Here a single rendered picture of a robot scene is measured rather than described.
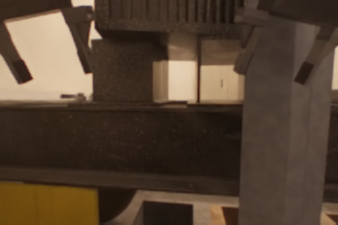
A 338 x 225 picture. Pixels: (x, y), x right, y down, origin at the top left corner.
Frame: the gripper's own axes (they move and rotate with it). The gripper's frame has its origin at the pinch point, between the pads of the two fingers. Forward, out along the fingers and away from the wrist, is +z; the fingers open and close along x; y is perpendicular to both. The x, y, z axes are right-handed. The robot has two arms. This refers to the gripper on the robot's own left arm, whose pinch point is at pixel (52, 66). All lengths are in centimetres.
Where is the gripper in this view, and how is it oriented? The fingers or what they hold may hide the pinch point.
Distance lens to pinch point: 40.2
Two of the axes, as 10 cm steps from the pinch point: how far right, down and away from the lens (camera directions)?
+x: -9.9, 1.1, 1.2
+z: 1.6, 8.7, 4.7
